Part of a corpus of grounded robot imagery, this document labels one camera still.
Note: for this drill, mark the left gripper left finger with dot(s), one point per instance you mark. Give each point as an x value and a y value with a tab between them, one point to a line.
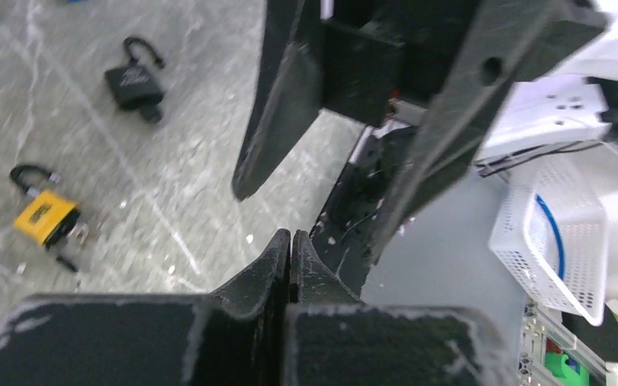
231	336

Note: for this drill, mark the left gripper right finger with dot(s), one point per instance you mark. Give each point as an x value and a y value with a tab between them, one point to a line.
331	337

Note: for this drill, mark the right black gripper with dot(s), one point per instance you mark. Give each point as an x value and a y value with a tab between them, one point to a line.
378	51

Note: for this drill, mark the small yellow padlock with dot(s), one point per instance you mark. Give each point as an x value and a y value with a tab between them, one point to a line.
50	220

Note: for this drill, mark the black padlock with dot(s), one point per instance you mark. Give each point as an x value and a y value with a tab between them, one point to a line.
133	86

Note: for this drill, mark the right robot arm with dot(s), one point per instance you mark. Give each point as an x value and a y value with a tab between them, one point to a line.
574	103

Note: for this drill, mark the white perforated basket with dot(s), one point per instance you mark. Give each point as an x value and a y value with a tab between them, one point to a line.
551	234

